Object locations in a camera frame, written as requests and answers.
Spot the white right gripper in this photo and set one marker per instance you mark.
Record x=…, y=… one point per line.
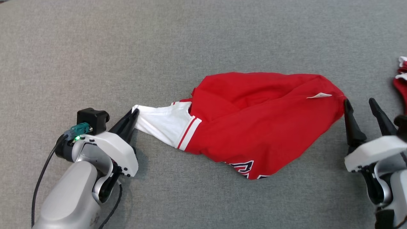
x=372, y=154

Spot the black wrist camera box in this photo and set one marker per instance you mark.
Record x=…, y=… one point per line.
x=402, y=125
x=92, y=119

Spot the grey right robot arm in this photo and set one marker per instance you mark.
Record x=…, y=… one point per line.
x=397, y=187

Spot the red shorts with white stripe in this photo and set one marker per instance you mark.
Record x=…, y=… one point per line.
x=401, y=89

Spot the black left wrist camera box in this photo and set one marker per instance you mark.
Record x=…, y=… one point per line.
x=92, y=119

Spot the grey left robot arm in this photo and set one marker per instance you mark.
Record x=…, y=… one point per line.
x=70, y=197

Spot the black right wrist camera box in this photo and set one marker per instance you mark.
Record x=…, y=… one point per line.
x=402, y=125

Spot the red jersey with white sleeves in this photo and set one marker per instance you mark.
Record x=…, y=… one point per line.
x=260, y=121

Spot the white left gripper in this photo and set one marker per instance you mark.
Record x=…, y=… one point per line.
x=120, y=149

